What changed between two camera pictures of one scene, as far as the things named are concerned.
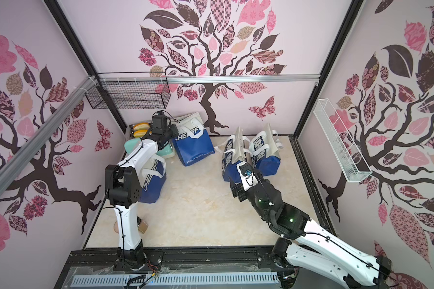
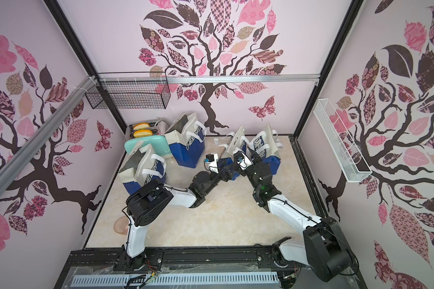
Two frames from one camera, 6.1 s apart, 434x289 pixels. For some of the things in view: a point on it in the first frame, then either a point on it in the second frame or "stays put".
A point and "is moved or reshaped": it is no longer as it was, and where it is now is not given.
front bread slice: (139, 133) stays put
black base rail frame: (261, 261) stays put
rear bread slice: (141, 126) stays put
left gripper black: (175, 133) -> (224, 177)
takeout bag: (193, 143) is moved or reshaped
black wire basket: (129, 90) stays put
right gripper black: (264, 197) -> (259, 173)
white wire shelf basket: (348, 153) stays put
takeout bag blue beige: (264, 149) stays put
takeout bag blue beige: (234, 152) is moved or reshaped
